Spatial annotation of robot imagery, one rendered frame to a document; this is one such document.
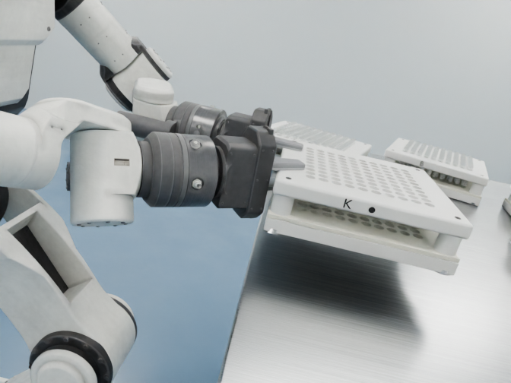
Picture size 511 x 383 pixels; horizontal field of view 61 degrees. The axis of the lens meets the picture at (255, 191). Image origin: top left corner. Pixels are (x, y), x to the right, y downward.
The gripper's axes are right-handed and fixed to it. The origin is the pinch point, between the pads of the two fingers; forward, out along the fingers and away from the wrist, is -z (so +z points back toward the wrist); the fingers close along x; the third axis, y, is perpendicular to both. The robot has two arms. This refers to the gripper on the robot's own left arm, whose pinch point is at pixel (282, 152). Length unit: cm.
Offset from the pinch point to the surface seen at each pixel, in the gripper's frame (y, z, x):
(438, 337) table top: 21.8, -25.0, 11.2
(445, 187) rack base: -42, -35, 9
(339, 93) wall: -392, 10, 25
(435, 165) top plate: -43, -31, 5
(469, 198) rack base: -41, -41, 10
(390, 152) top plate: -44.7, -20.5, 4.6
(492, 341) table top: 19.0, -31.6, 11.3
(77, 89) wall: -315, 256, 67
